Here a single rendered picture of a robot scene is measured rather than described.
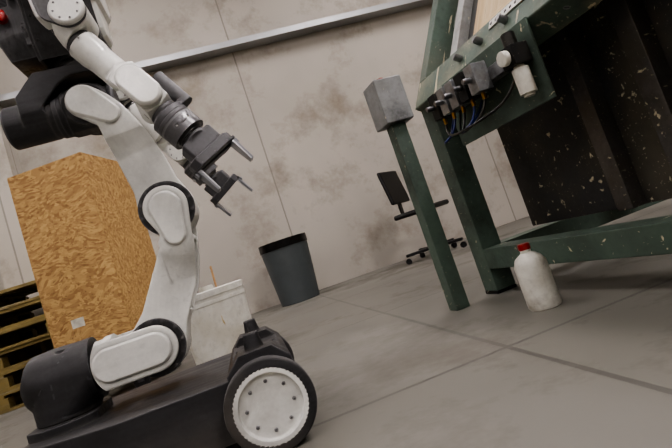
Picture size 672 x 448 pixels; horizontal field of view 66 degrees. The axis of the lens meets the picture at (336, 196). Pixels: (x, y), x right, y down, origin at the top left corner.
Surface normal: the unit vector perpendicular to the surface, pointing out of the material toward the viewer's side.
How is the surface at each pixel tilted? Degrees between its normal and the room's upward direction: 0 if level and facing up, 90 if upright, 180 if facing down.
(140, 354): 90
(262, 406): 90
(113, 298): 90
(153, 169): 90
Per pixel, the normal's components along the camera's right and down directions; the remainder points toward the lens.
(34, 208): -0.10, -0.06
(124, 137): 0.32, 0.25
